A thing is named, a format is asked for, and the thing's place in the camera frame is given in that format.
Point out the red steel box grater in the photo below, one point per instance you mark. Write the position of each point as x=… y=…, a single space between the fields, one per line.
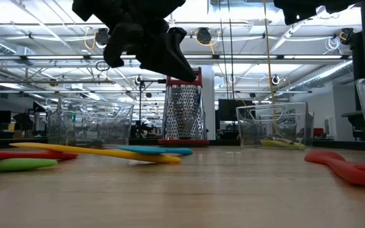
x=182 y=111

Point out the blue silicone spatula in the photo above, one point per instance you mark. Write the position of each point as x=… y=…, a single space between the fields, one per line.
x=151 y=149

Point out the red silicone spatula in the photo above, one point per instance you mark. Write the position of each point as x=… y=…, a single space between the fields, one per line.
x=27 y=155

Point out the red silicone spoon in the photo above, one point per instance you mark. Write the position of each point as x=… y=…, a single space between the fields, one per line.
x=344 y=169

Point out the background office desk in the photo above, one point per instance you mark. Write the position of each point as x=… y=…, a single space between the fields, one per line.
x=356 y=122

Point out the black equipment stand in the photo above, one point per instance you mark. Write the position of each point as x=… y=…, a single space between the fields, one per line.
x=140 y=104

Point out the green silicone spatula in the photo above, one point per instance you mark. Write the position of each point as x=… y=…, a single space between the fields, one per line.
x=11 y=165

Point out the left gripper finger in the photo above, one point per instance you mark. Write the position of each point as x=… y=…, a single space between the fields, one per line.
x=166 y=57

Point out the white building column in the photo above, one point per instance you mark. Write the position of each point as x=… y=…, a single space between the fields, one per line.
x=210 y=95

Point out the lime green silicone spoon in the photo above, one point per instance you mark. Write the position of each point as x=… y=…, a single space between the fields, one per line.
x=293 y=145

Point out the yellow silicone spatula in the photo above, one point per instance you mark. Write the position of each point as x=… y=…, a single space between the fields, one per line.
x=74 y=149

